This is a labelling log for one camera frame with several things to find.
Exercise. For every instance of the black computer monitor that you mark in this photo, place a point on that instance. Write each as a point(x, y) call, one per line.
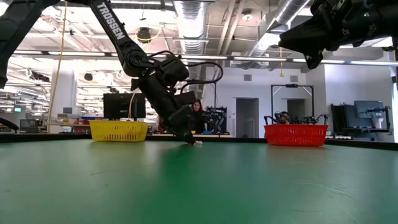
point(121, 107)

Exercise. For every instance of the yellow hanging pendant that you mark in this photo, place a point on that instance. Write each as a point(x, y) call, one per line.
point(281, 74)

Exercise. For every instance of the silver ventilation duct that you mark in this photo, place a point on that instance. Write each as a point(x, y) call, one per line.
point(191, 28)
point(280, 18)

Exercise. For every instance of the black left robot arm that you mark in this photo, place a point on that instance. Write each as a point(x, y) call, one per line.
point(118, 34)

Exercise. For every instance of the white plastic bone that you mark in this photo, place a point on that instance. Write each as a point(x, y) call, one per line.
point(198, 142)

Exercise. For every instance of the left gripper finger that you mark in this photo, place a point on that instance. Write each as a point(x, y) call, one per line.
point(183, 124)
point(186, 98)

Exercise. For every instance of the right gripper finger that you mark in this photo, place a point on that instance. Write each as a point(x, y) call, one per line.
point(304, 40)

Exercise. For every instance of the black ceiling dome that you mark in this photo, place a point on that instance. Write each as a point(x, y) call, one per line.
point(144, 34)

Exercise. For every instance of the small blue bin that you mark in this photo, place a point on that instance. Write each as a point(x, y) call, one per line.
point(207, 132)

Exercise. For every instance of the green table mat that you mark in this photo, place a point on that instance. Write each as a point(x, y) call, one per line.
point(93, 199)

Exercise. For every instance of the person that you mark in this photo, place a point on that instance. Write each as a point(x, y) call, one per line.
point(283, 117)
point(198, 119)

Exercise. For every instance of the white smoke detector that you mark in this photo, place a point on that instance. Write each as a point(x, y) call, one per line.
point(247, 15)

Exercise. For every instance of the red plastic basket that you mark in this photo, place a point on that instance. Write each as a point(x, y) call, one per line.
point(295, 135)

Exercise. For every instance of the green exit sign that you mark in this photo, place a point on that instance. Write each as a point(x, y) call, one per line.
point(17, 109)

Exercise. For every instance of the black background rig frame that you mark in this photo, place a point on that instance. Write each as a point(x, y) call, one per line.
point(215, 102)
point(292, 85)

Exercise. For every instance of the yellow plastic basket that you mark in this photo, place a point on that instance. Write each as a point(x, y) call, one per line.
point(119, 132)

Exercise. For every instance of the white light bar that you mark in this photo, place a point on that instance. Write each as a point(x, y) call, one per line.
point(248, 58)

